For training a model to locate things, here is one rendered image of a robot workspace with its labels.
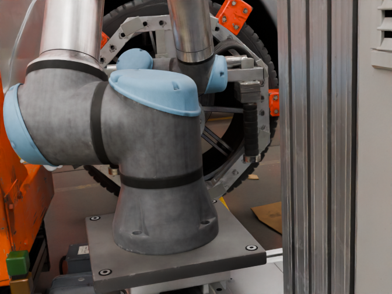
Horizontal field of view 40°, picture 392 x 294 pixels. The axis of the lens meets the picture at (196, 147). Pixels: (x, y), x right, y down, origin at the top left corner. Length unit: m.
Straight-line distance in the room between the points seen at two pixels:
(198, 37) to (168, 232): 0.44
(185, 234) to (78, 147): 0.18
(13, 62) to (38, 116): 1.03
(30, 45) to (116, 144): 1.08
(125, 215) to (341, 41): 0.38
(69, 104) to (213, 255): 0.27
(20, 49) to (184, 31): 0.84
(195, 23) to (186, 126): 0.35
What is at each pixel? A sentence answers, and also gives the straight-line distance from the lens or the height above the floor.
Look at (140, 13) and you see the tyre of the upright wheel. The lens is 1.58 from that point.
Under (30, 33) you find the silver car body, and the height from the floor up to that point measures 1.09.
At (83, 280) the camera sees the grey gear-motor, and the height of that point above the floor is 0.40.
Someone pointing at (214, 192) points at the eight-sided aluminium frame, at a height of 0.60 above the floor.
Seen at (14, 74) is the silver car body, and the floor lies 0.97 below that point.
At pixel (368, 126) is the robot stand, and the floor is 1.04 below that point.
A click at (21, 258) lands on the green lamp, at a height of 0.66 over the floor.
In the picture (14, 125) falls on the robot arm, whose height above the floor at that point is 0.99.
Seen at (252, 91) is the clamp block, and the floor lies 0.93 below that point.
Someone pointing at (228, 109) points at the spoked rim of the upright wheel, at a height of 0.83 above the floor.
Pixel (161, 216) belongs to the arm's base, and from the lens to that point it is 0.70.
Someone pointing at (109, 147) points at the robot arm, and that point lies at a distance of 0.70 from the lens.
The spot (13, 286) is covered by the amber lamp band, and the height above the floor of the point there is 0.60.
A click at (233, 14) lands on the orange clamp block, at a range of 1.52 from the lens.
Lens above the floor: 1.12
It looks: 14 degrees down
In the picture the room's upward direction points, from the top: 4 degrees counter-clockwise
